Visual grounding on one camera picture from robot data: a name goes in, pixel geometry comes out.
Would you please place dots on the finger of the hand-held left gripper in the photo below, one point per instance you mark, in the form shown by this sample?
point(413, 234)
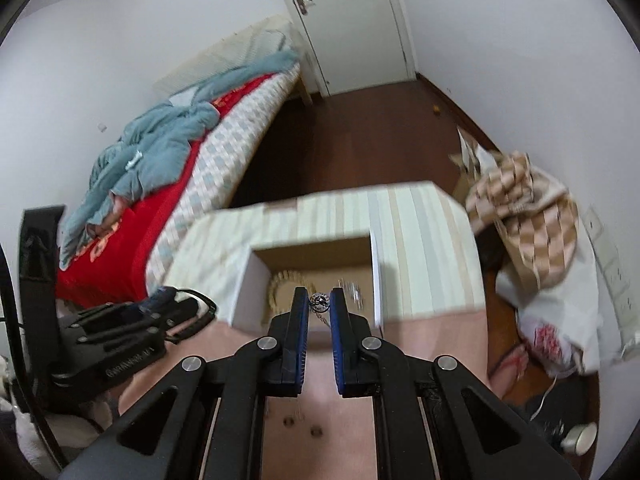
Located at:
point(185, 326)
point(165, 301)

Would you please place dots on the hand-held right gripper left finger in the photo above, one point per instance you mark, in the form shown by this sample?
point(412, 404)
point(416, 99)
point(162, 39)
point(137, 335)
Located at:
point(301, 342)

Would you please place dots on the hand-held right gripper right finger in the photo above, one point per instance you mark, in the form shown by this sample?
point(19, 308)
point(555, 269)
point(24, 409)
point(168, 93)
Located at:
point(337, 342)

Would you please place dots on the cardboard box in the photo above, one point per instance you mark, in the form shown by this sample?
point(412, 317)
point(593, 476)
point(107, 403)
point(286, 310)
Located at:
point(320, 260)

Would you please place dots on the silver jewelry piece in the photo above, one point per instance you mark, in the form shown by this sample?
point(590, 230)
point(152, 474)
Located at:
point(353, 292)

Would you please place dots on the bed with red sheet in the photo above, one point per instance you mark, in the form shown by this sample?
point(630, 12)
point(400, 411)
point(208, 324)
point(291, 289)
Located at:
point(120, 240)

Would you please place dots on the striped table cover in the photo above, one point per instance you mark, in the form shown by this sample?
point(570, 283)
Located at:
point(420, 245)

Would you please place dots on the grey-blue blanket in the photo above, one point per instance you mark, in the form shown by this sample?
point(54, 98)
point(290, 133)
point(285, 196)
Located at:
point(155, 145)

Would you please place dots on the pink slipper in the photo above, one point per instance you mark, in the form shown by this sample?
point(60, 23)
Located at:
point(512, 360)

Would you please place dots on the bed with checkered sheet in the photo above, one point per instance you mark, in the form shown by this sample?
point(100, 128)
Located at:
point(235, 130)

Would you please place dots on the brown cardboard carton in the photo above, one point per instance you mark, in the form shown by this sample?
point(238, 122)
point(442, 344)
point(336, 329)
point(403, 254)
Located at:
point(467, 170)

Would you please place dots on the brown checkered cloth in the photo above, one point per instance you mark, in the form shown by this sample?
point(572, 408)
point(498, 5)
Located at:
point(525, 210)

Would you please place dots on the white plastic bag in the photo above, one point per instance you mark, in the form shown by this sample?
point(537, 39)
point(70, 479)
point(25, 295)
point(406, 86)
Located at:
point(565, 310)

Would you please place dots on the white round bottle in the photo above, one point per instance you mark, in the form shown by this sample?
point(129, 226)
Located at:
point(580, 436)

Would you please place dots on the white door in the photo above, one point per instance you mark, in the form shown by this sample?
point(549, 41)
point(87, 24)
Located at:
point(350, 20)

